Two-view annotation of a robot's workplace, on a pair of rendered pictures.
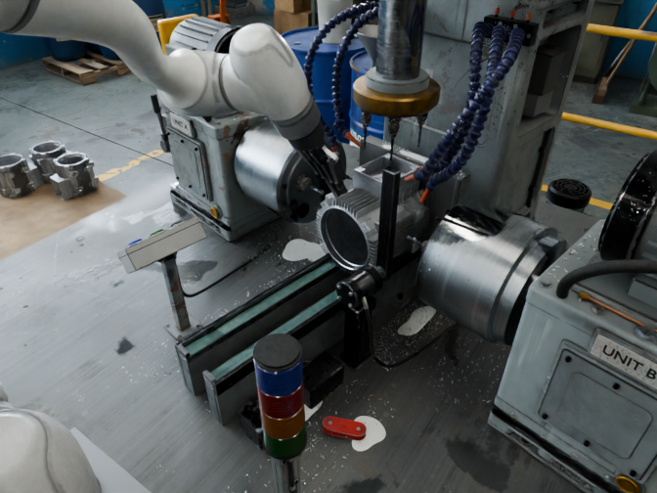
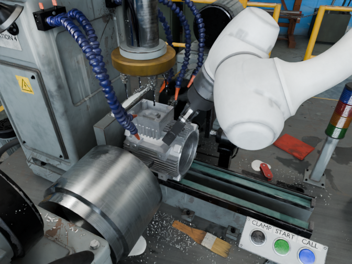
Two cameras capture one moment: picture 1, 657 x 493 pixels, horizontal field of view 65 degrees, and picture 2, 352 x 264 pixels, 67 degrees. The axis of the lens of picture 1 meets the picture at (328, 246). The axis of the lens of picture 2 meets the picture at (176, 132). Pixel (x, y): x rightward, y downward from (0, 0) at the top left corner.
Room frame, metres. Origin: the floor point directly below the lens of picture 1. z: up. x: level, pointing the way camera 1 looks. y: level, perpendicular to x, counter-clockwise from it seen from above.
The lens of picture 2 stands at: (1.21, 0.57, 1.60)
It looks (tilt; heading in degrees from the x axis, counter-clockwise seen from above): 37 degrees down; 250
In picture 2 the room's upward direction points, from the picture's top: straight up
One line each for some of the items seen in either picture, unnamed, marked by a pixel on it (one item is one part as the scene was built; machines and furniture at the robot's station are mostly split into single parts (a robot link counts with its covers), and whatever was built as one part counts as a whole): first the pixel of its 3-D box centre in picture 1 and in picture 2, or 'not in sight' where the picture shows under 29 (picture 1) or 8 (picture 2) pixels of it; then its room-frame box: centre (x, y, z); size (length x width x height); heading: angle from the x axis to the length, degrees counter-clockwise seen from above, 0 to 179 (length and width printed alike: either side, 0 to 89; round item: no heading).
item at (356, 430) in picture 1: (343, 427); (265, 171); (0.60, -0.03, 0.81); 0.09 x 0.03 x 0.02; 76
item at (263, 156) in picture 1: (279, 162); (90, 218); (1.27, 0.14, 1.04); 0.37 x 0.25 x 0.25; 44
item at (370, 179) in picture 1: (386, 182); (151, 119); (1.04, -0.13, 1.11); 0.12 x 0.11 x 0.07; 134
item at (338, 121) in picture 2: (283, 410); (341, 118); (0.43, 0.06, 1.10); 0.06 x 0.06 x 0.04
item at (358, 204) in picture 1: (372, 222); (162, 144); (1.02, -0.11, 1.02); 0.20 x 0.19 x 0.19; 134
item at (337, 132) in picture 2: (284, 429); (337, 128); (0.43, 0.06, 1.05); 0.06 x 0.06 x 0.04
